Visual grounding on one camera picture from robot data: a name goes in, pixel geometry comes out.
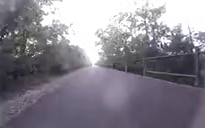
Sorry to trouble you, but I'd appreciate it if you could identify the grey asphalt road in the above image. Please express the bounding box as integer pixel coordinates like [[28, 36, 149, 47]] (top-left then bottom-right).
[[0, 65, 205, 128]]

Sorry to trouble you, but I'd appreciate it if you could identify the wooden rail fence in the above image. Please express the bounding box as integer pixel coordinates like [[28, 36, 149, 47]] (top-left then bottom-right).
[[98, 47, 205, 89]]

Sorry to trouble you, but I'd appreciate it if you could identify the gravel and leaf verge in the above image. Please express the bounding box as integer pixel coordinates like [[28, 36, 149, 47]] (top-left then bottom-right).
[[0, 68, 88, 128]]

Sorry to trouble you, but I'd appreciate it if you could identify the row of trees and bushes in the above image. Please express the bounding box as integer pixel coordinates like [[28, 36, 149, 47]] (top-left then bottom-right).
[[0, 0, 93, 101]]

